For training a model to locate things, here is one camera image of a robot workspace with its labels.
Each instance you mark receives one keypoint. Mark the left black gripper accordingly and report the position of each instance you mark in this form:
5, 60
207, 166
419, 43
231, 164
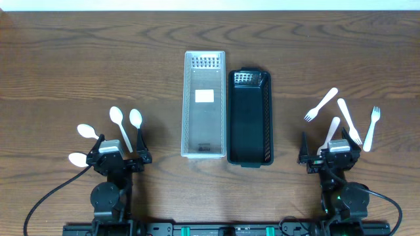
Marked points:
123, 163

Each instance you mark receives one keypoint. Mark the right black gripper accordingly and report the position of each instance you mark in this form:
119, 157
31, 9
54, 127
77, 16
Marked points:
317, 164

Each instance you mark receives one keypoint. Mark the white plastic spoon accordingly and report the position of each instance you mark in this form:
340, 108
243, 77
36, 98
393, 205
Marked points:
78, 159
332, 128
87, 131
135, 118
117, 117

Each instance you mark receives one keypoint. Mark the white plastic fork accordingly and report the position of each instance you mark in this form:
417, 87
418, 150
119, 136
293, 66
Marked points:
314, 111
352, 130
375, 116

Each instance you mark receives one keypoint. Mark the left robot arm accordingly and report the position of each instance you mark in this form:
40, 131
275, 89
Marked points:
112, 199

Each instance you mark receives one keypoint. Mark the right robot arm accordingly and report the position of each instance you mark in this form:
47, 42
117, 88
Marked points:
346, 200

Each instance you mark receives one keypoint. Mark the clear perforated plastic tray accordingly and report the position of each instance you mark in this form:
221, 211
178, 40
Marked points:
204, 105

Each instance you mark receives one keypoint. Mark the black perforated plastic tray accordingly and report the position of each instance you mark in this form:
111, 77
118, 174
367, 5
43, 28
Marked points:
250, 128

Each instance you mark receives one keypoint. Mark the black mounting rail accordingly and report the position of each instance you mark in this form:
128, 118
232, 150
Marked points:
284, 228

